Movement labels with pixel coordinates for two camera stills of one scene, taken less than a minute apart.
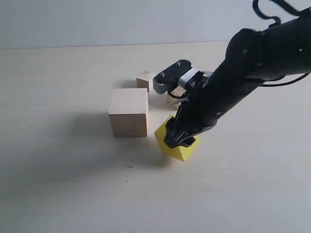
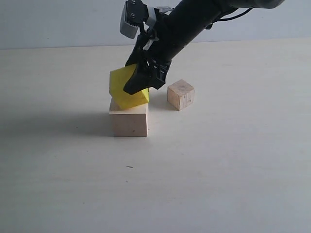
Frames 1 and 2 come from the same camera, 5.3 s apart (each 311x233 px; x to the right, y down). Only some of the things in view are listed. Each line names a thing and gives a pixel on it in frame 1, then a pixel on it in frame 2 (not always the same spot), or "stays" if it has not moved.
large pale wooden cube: x=128 y=112 stays
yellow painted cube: x=182 y=153 to x=121 y=98
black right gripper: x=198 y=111 to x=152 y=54
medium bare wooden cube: x=179 y=91 stays
